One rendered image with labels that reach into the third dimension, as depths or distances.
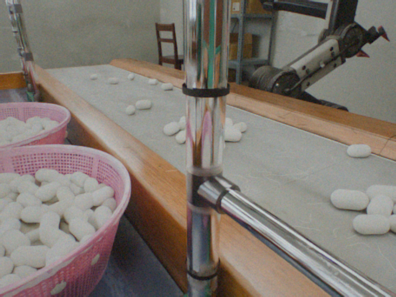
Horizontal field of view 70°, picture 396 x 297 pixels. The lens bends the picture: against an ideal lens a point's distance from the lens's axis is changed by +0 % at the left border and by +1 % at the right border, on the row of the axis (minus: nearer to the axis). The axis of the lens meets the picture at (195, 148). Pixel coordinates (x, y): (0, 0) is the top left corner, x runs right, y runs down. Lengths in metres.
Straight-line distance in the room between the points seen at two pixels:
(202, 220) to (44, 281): 0.13
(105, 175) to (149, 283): 0.15
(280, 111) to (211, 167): 0.48
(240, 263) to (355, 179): 0.25
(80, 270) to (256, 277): 0.15
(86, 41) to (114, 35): 0.45
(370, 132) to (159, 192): 0.38
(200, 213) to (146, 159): 0.21
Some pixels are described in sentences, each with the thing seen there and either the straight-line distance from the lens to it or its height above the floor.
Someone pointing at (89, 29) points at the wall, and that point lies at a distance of 5.00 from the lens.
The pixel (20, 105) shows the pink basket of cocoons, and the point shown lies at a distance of 0.72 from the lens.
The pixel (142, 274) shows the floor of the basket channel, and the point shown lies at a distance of 0.35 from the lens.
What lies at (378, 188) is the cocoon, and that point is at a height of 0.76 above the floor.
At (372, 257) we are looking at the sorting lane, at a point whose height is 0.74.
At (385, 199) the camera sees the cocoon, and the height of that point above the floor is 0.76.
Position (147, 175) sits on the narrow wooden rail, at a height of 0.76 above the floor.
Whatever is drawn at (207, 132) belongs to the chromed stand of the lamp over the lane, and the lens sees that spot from 0.15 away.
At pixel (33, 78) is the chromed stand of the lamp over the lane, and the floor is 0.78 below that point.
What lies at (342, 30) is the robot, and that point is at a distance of 1.11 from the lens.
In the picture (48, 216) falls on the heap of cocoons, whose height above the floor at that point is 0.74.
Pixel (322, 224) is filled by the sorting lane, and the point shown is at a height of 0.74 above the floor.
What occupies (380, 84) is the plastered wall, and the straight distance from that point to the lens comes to 2.62.
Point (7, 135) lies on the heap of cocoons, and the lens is 0.61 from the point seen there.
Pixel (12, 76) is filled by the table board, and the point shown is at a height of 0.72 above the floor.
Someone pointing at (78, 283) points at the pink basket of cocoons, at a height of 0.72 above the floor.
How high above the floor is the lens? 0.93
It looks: 24 degrees down
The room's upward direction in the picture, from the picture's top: straight up
